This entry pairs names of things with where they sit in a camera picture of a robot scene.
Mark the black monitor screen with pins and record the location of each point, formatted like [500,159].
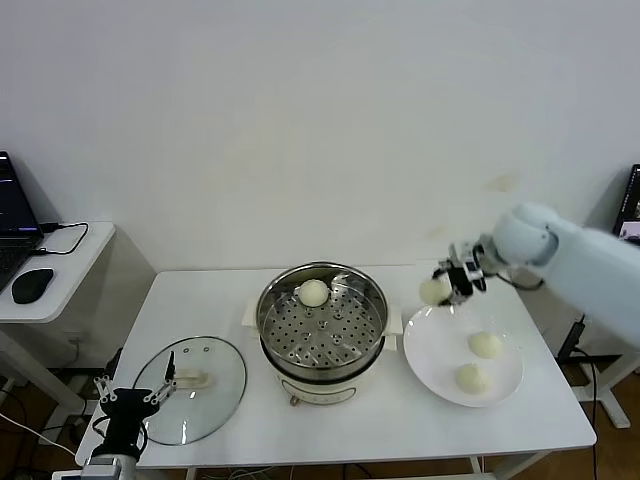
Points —
[631,200]

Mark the white steamed baozi bun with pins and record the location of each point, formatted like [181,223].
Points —
[473,379]
[314,293]
[485,345]
[432,291]

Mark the cream electric cooker base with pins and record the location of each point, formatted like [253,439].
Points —
[320,390]

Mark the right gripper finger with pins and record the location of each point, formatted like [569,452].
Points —
[446,267]
[451,301]

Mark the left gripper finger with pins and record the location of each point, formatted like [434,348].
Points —
[105,390]
[160,392]

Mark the black open laptop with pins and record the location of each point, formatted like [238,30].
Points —
[15,210]

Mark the white side table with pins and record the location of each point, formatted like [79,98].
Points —
[612,400]
[75,280]

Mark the round white plate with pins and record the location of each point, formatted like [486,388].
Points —
[435,360]

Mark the stainless steel steamer basket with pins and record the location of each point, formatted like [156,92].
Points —
[300,340]

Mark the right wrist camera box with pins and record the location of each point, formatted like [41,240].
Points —
[475,272]

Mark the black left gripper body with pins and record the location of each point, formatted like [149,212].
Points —
[125,410]

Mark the black computer mouse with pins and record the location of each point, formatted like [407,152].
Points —
[32,285]

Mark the round glass pot lid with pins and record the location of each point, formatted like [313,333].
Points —
[200,400]

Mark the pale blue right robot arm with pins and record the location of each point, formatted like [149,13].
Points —
[590,260]

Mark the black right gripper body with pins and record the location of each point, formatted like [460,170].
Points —
[462,285]

